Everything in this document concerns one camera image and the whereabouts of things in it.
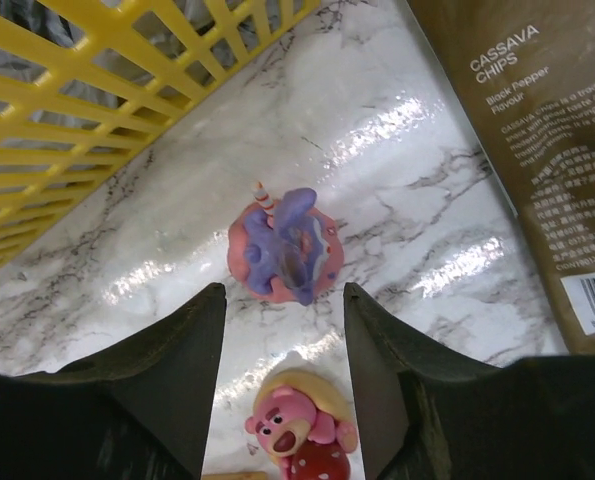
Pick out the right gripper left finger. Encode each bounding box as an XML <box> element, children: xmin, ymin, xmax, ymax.
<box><xmin>0</xmin><ymin>283</ymin><xmax>226</xmax><ymax>479</ymax></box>

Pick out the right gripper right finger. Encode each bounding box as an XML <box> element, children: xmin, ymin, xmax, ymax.
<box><xmin>344</xmin><ymin>283</ymin><xmax>595</xmax><ymax>479</ymax></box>

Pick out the pink bear strawberry toy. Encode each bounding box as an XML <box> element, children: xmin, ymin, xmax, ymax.
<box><xmin>244</xmin><ymin>368</ymin><xmax>359</xmax><ymax>480</ymax></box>

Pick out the purple creature pink donut toy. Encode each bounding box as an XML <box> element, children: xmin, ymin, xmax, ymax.
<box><xmin>227</xmin><ymin>182</ymin><xmax>344</xmax><ymax>306</ymax></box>

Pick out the yellow plastic basket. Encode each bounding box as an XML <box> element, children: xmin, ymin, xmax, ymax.
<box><xmin>0</xmin><ymin>1</ymin><xmax>316</xmax><ymax>267</ymax></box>

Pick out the grey cloth pack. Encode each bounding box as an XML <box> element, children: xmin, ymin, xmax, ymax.
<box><xmin>0</xmin><ymin>0</ymin><xmax>278</xmax><ymax>151</ymax></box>

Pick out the brown coffee bag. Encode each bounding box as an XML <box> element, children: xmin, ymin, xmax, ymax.
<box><xmin>410</xmin><ymin>0</ymin><xmax>595</xmax><ymax>354</ymax></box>

